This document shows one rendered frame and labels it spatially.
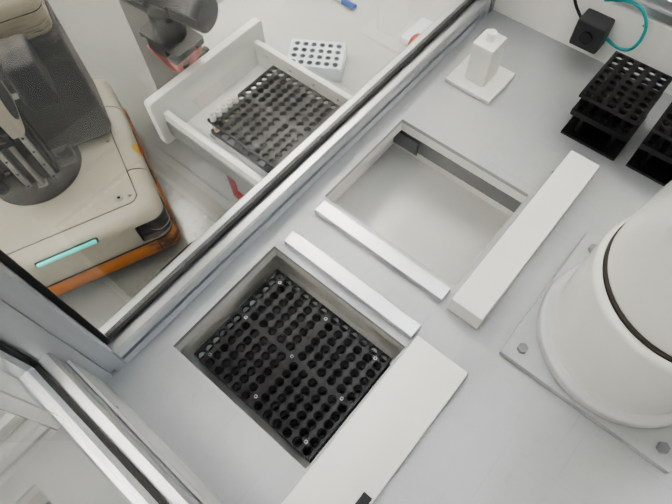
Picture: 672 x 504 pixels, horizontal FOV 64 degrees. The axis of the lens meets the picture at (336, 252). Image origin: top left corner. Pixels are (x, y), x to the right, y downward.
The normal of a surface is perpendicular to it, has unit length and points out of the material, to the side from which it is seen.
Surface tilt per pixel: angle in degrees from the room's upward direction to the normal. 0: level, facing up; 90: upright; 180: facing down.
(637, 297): 88
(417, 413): 0
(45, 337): 90
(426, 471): 0
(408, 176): 0
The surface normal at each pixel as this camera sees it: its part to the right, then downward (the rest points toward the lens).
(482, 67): -0.65, 0.68
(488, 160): -0.03, -0.47
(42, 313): 0.76, 0.56
